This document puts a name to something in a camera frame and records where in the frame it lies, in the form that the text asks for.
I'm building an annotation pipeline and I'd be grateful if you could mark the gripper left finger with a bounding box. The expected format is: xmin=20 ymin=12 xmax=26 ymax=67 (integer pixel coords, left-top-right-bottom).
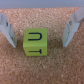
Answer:
xmin=0 ymin=12 xmax=18 ymax=48

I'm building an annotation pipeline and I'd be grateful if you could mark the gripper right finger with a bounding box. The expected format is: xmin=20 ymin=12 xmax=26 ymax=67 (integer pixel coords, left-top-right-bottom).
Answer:
xmin=63 ymin=8 xmax=84 ymax=48

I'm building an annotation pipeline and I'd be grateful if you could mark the yellow block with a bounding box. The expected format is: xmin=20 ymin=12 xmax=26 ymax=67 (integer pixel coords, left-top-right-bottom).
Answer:
xmin=22 ymin=27 xmax=48 ymax=56

